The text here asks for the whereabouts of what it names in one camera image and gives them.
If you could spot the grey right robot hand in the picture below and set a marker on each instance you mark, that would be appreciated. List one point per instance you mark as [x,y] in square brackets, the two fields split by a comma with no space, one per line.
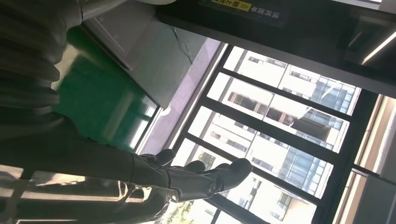
[92,185]

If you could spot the green conveyor belt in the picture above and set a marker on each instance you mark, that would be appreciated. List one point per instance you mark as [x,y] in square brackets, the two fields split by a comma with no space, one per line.
[99,102]

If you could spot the black inbound scanner machine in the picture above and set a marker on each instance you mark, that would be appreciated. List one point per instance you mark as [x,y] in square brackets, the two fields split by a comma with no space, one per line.
[309,40]

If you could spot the black yellow label sticker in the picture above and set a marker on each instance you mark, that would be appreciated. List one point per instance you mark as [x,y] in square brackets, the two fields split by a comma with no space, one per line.
[247,9]

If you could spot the black window frame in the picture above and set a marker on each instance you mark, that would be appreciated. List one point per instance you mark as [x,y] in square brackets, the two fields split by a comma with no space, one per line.
[355,139]

